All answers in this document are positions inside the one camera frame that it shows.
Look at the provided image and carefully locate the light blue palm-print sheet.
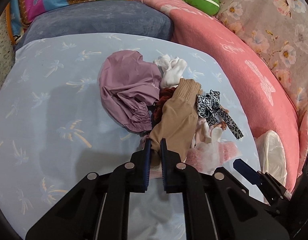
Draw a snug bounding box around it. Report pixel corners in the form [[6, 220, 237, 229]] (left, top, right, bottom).
[[0, 32, 264, 240]]

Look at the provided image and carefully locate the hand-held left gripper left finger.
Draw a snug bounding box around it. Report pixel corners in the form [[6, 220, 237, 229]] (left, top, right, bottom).
[[25, 139, 152, 240]]

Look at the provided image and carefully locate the blue-grey velvet pillow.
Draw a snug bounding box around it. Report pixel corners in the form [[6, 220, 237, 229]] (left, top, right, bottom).
[[14, 1, 174, 52]]

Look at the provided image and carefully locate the dark red scrunchie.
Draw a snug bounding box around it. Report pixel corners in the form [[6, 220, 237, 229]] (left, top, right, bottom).
[[151, 86, 178, 125]]

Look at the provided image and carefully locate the pink fleece cloth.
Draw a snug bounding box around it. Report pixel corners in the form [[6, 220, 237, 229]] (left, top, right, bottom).
[[298, 109, 308, 160]]

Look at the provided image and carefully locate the beige stocking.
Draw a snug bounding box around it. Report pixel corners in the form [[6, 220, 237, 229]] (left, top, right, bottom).
[[149, 78, 202, 165]]

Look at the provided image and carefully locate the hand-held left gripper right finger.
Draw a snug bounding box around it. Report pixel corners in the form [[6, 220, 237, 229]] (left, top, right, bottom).
[[160, 139, 291, 240]]

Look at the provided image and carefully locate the floral quilt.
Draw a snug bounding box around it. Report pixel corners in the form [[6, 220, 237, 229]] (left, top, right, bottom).
[[199, 0, 308, 120]]

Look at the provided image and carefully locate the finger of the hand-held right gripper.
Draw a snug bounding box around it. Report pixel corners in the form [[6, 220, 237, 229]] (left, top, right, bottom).
[[233, 159, 293, 205]]

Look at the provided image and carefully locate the pink fluffy sock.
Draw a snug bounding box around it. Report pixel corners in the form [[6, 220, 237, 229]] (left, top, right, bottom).
[[186, 141, 238, 174]]

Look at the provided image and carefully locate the white plastic bag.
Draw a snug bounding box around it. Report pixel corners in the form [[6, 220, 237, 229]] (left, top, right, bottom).
[[255, 130, 288, 188]]

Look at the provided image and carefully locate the pink printed blanket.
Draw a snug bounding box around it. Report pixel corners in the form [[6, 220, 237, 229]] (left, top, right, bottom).
[[133, 0, 301, 193]]

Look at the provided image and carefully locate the white sock pair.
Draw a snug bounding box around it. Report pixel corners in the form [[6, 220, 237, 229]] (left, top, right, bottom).
[[153, 55, 188, 89]]

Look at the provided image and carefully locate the purple elastic-hem cloth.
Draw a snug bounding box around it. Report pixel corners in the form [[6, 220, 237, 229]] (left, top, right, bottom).
[[99, 50, 162, 133]]

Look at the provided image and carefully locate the pale pink white sock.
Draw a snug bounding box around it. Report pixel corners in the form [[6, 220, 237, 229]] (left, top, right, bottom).
[[190, 119, 223, 155]]

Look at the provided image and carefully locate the leopard print hair tie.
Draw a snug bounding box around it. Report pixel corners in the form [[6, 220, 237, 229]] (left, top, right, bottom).
[[196, 89, 244, 140]]

